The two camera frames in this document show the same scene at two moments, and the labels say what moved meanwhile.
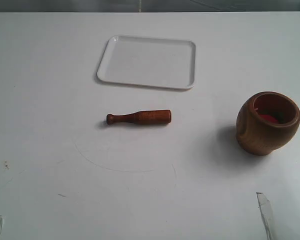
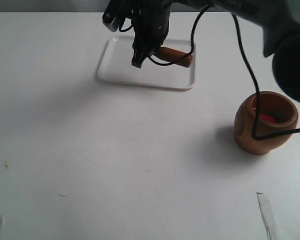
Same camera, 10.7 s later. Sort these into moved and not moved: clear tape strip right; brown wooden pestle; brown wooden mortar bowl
Moved: brown wooden pestle
Not moved: brown wooden mortar bowl; clear tape strip right
